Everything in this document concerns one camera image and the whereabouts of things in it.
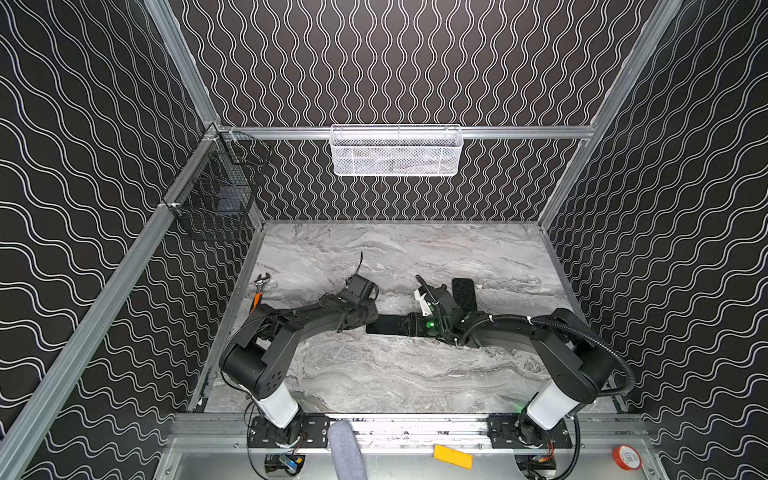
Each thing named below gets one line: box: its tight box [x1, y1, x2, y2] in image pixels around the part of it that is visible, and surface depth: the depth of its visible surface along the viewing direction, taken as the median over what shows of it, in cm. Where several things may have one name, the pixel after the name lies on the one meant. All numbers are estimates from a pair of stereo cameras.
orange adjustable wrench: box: [250, 272, 271, 314], surface depth 102 cm
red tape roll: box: [612, 445, 643, 471], surface depth 71 cm
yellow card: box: [432, 444, 474, 470], surface depth 72 cm
